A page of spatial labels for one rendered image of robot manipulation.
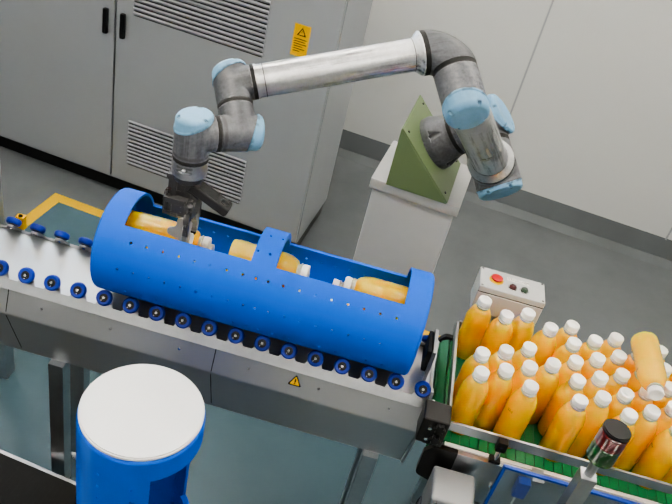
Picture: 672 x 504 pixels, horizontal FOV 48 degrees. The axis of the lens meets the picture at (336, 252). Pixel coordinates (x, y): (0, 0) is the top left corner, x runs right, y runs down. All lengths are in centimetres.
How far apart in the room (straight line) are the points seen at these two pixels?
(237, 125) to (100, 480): 87
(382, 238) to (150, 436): 130
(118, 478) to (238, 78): 98
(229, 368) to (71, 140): 240
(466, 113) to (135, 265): 92
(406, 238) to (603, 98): 221
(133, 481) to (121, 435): 10
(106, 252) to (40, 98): 235
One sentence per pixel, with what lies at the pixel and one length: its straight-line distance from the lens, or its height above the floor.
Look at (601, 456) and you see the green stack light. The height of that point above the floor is 120.
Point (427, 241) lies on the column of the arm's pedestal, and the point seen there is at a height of 92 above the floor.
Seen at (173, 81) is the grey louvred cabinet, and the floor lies 76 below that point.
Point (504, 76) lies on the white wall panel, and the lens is 463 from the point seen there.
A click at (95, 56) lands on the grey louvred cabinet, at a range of 398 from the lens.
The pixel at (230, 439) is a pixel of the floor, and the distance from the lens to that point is 308.
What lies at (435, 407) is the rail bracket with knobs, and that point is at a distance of 199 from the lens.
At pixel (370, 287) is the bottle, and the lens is 197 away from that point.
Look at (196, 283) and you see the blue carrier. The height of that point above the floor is 113.
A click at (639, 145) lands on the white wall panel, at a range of 476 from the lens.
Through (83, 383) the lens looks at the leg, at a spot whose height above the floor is 41.
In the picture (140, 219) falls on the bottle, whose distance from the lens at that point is 205.
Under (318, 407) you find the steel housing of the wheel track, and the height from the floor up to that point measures 82.
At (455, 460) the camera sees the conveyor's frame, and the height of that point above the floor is 87.
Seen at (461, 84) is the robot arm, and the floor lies 169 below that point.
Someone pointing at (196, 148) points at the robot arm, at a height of 147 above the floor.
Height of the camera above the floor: 240
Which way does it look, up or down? 36 degrees down
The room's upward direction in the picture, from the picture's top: 14 degrees clockwise
